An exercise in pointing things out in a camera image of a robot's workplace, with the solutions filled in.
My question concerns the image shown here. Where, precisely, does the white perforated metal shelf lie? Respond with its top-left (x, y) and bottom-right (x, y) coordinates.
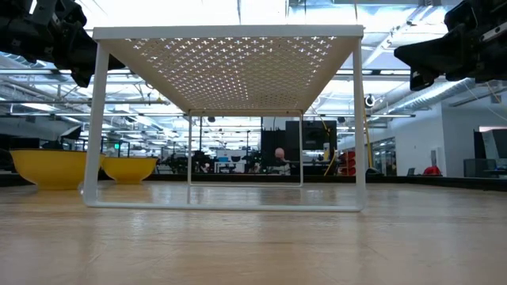
top-left (82, 24), bottom-right (368, 213)

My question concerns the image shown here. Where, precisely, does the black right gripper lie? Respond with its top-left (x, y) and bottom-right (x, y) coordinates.
top-left (395, 0), bottom-right (507, 91)

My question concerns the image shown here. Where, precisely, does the yellow hanging cable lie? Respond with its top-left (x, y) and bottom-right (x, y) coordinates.
top-left (362, 104), bottom-right (375, 170)

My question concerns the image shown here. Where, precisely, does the grey cabinet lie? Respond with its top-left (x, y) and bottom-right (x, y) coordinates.
top-left (463, 158), bottom-right (499, 178)

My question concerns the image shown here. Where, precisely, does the person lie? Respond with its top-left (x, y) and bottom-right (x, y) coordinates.
top-left (272, 146), bottom-right (293, 176)

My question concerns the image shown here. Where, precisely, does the black cabinet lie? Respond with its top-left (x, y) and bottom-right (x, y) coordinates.
top-left (260, 120), bottom-right (338, 176)

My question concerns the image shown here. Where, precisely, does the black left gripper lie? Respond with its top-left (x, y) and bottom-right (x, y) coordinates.
top-left (0, 0), bottom-right (126, 89)

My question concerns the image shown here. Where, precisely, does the black aluminium table frame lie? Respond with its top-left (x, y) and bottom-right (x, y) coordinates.
top-left (0, 172), bottom-right (507, 191)

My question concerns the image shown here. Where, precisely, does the red storage rack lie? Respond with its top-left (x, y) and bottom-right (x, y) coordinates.
top-left (338, 149), bottom-right (356, 177)

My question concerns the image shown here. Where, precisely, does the yellow patterned mini bowl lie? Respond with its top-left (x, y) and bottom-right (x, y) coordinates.
top-left (101, 156), bottom-right (159, 185)
top-left (10, 148), bottom-right (107, 191)

